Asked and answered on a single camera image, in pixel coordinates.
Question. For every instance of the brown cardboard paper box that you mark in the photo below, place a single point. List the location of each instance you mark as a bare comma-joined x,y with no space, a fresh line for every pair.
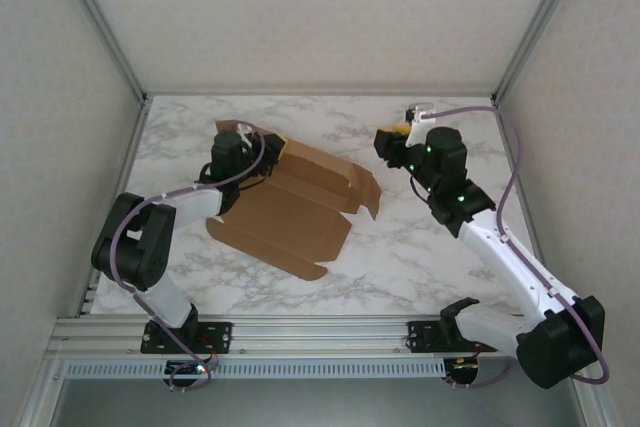
290,217

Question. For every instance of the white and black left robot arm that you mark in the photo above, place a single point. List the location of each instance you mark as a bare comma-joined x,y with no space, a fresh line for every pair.
165,297

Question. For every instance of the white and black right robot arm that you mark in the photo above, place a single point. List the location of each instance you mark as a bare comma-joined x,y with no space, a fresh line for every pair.
505,257

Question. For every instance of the aluminium table side rail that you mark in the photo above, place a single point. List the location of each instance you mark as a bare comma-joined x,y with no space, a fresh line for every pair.
530,227
132,147

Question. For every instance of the aluminium frame post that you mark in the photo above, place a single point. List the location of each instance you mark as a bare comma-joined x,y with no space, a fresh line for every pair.
100,22
539,22

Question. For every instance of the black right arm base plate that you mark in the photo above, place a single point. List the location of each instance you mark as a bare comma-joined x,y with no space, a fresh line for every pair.
422,334

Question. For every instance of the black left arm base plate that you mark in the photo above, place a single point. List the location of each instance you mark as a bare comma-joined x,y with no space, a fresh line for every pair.
220,334

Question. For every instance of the aluminium mounting rail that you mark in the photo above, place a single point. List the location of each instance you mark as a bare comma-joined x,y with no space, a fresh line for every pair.
320,334

